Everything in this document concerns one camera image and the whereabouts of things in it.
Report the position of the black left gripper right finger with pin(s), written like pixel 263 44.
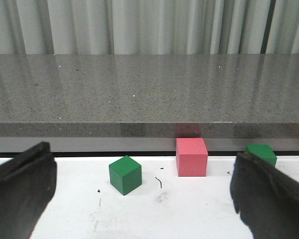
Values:
pixel 266 199

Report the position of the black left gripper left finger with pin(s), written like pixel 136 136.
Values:
pixel 27 184

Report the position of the green cube near bin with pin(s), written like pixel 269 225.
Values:
pixel 263 151

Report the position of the pink wooden cube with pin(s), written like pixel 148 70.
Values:
pixel 191 157

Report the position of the green cube far left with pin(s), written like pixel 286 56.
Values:
pixel 125 175

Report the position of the grey stone countertop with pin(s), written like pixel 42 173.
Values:
pixel 210 96

